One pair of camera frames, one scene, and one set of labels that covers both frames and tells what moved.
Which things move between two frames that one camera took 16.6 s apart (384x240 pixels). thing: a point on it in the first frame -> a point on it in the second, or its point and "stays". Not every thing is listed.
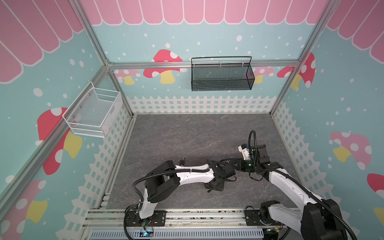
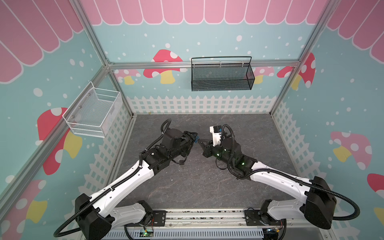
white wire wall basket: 93,112 stays
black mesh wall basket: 238,76 stays
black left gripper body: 218,187 -> 185,145
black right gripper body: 261,150 -> 208,147
